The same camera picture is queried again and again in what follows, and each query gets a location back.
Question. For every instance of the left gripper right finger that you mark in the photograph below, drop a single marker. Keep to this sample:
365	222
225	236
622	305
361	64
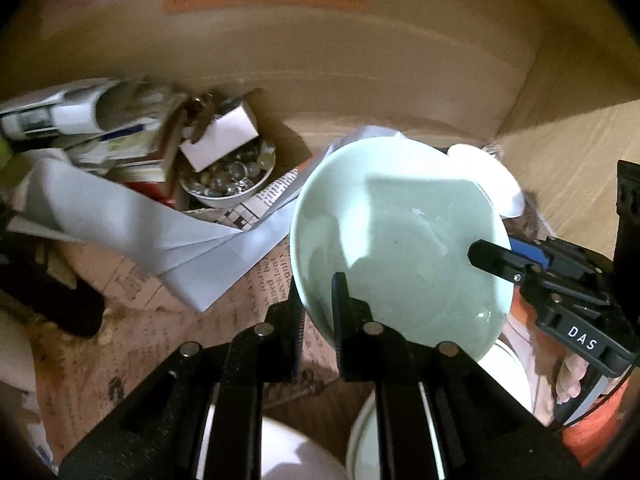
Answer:
364	347

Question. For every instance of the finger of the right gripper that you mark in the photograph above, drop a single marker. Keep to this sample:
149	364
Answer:
529	250
498	261

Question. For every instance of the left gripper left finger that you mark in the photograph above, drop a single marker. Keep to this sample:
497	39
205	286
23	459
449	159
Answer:
284	344

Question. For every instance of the mint green plate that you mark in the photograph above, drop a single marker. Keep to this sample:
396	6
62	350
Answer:
362	459

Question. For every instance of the mint green bowl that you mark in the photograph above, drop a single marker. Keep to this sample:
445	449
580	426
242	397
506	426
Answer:
398	217

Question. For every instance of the pale pink bowl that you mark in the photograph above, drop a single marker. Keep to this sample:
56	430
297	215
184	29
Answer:
288	454

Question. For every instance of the white patterned small bowl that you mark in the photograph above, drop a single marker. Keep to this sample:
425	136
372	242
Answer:
492	177

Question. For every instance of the person's right hand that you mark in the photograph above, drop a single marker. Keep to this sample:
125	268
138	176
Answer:
572	372

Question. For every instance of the grey folded paper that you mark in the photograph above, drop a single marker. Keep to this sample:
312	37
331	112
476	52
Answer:
196	260

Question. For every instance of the small bowl with marbles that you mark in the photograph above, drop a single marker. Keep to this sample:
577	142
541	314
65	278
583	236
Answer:
232	178

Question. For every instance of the white small box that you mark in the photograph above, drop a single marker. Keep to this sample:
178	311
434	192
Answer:
222	136

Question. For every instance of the dark glass bottle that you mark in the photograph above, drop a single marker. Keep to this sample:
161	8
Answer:
36	275

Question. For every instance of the newspaper shelf liner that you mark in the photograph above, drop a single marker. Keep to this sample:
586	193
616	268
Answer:
79	381

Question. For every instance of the cream ceramic mug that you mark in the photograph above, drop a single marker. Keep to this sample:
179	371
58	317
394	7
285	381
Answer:
17	368

